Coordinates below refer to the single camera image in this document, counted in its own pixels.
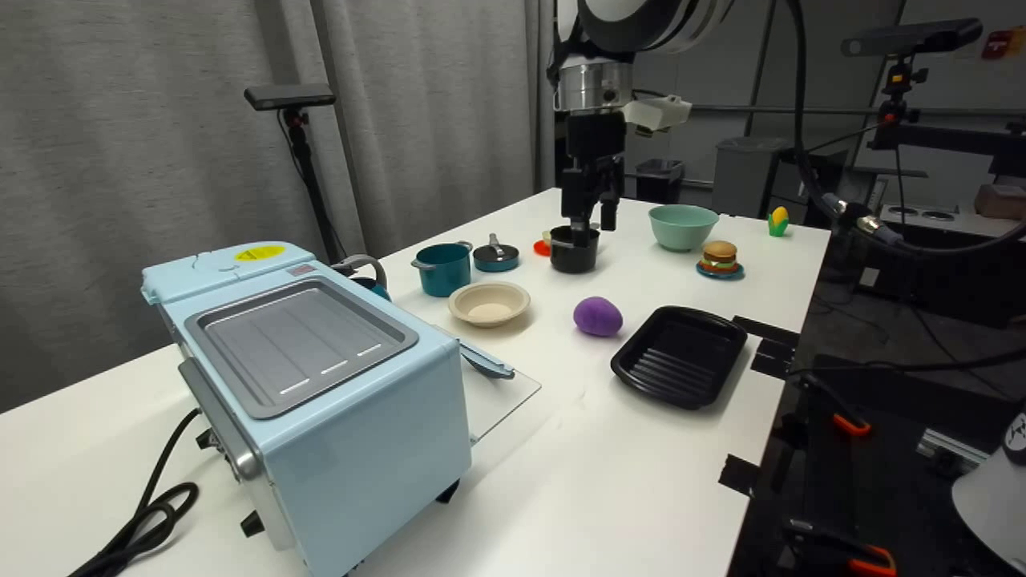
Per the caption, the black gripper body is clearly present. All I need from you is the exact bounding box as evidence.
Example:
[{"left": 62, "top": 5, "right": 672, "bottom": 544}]
[{"left": 557, "top": 108, "right": 630, "bottom": 178}]

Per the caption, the glass toaster oven door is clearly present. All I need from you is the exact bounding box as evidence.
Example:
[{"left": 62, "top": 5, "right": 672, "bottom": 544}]
[{"left": 446, "top": 338, "right": 545, "bottom": 446}]

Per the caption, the light blue toaster oven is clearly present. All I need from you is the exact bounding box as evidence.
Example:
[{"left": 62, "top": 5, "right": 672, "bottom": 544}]
[{"left": 137, "top": 238, "right": 474, "bottom": 577}]

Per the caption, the small black box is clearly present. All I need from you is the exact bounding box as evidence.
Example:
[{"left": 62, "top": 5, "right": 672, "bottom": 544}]
[{"left": 630, "top": 156, "right": 689, "bottom": 209}]

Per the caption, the mint green bowl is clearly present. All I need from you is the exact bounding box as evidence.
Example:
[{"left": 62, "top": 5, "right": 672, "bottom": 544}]
[{"left": 644, "top": 203, "right": 722, "bottom": 257}]

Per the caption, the small black bowl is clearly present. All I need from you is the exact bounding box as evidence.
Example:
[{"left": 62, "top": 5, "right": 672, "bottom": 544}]
[{"left": 470, "top": 230, "right": 526, "bottom": 276}]

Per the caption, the purple toy egg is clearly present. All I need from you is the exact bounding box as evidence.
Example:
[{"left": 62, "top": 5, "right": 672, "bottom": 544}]
[{"left": 570, "top": 295, "right": 627, "bottom": 342}]

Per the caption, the toy burger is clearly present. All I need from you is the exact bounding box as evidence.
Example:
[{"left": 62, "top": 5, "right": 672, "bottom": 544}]
[{"left": 699, "top": 238, "right": 745, "bottom": 274}]

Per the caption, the small blue plate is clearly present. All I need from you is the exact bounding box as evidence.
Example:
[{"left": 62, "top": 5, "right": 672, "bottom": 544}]
[{"left": 691, "top": 257, "right": 751, "bottom": 285}]

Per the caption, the beige bowl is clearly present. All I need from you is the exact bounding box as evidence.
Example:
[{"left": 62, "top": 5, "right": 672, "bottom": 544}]
[{"left": 446, "top": 278, "right": 534, "bottom": 334}]

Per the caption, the grey box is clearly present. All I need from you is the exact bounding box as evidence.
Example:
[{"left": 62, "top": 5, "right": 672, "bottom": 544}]
[{"left": 711, "top": 133, "right": 801, "bottom": 219}]

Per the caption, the teal toy pot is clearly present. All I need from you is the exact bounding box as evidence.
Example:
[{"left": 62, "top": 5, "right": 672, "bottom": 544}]
[{"left": 410, "top": 241, "right": 479, "bottom": 302}]

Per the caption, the black ridged plastic tray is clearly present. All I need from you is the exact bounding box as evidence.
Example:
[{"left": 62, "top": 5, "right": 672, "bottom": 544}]
[{"left": 605, "top": 302, "right": 751, "bottom": 415}]

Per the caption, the yellow green toy corn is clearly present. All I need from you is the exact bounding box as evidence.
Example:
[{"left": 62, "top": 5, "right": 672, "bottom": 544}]
[{"left": 763, "top": 203, "right": 796, "bottom": 241}]

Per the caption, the short black tape piece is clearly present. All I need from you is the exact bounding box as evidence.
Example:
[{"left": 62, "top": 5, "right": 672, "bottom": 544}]
[
  {"left": 718, "top": 451, "right": 769, "bottom": 498},
  {"left": 760, "top": 338, "right": 801, "bottom": 365},
  {"left": 746, "top": 352, "right": 789, "bottom": 383}
]

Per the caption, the black tripod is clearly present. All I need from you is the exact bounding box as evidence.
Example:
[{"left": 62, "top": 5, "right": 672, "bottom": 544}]
[{"left": 277, "top": 106, "right": 345, "bottom": 265}]

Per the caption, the grey baking tray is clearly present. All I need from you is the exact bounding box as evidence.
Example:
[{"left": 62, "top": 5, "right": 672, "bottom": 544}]
[{"left": 184, "top": 278, "right": 422, "bottom": 422}]

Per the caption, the red sign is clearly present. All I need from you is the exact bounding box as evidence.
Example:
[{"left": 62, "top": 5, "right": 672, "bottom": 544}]
[{"left": 982, "top": 25, "right": 1018, "bottom": 66}]

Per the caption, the grey curtain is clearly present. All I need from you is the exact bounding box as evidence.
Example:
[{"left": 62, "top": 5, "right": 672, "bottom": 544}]
[{"left": 0, "top": 0, "right": 552, "bottom": 417}]

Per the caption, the white cone shade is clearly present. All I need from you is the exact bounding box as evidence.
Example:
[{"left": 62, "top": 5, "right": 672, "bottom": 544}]
[{"left": 950, "top": 411, "right": 1026, "bottom": 577}]

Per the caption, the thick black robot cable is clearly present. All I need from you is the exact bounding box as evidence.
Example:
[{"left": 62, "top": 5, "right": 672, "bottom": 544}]
[{"left": 783, "top": 0, "right": 1026, "bottom": 263}]

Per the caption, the black bar camera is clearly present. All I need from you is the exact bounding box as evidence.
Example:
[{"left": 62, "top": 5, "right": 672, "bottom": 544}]
[
  {"left": 839, "top": 14, "right": 987, "bottom": 60},
  {"left": 241, "top": 85, "right": 341, "bottom": 117}
]

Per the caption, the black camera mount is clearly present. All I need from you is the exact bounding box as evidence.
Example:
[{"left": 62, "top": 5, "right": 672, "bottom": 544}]
[{"left": 872, "top": 56, "right": 936, "bottom": 134}]

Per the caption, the orange handled clamp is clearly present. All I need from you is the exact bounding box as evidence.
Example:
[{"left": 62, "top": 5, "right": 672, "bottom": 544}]
[
  {"left": 783, "top": 518, "right": 902, "bottom": 577},
  {"left": 789, "top": 365, "right": 874, "bottom": 444}
]

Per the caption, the black power cord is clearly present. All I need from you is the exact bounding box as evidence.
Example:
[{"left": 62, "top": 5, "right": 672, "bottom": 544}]
[{"left": 68, "top": 405, "right": 213, "bottom": 577}]

